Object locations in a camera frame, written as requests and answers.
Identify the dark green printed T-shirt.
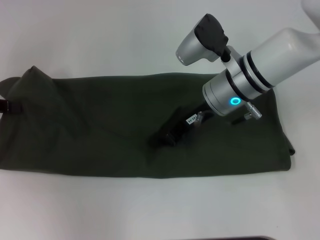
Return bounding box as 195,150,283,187
0,65,297,180

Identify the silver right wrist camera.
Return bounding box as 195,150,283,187
175,13,243,74

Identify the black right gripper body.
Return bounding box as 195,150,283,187
163,102,215,142

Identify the silver right cable connector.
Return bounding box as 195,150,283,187
194,111,206,124

